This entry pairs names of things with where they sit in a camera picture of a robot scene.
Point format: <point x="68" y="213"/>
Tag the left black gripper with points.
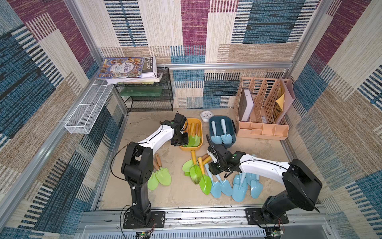
<point x="185" y="142"/>

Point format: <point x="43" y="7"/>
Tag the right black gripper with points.
<point x="216" y="160"/>

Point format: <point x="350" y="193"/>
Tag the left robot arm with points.
<point x="138" y="163"/>

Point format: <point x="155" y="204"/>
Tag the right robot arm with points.
<point x="302" y="187"/>

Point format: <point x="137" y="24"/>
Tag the yellow storage box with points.
<point x="193" y="120"/>

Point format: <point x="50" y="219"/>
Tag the dark blue storage box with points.
<point x="216" y="129"/>

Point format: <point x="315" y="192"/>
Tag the white box in organizer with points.
<point x="246" y="105"/>

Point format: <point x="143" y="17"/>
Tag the blue shovel large centre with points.
<point x="239" y="187"/>

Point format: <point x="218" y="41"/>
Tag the white round clock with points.
<point x="206" y="115"/>

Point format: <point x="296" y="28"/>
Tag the green tray on shelf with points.
<point x="141" y="91"/>

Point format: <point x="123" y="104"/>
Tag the pink desk file organizer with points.
<point x="267" y="121"/>

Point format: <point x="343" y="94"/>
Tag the white book stack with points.
<point x="149" y="74"/>

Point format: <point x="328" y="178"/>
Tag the yellow paper in organizer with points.
<point x="280" y="101"/>

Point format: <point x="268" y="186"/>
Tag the colorful picture book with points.
<point x="113" y="68"/>

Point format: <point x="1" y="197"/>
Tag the dark green shovel yellow handle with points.
<point x="195" y="171"/>

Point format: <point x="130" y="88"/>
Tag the black wire shelf rack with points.
<point x="146" y="97"/>

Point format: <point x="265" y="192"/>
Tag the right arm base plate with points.
<point x="255" y="216"/>

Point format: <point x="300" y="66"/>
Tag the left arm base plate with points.
<point x="155" y="219"/>

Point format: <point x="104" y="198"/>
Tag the white wire mesh basket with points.
<point x="86" y="113"/>

